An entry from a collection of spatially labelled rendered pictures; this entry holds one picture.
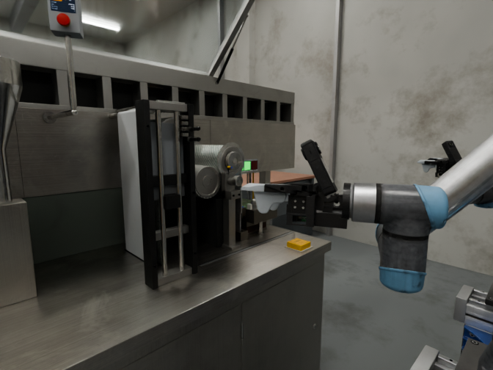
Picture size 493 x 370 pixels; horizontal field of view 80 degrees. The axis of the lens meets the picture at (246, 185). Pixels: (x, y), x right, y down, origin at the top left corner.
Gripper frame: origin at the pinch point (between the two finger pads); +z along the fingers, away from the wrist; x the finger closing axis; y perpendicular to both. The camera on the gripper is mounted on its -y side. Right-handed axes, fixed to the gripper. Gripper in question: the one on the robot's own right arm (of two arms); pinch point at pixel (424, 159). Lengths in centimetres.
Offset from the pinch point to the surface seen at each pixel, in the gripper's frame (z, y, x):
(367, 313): 60, 126, 8
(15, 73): -21, -48, -156
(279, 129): 66, -23, -47
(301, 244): -13, 21, -79
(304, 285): -12, 39, -79
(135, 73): 23, -55, -128
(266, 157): 60, -7, -60
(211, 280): -26, 18, -117
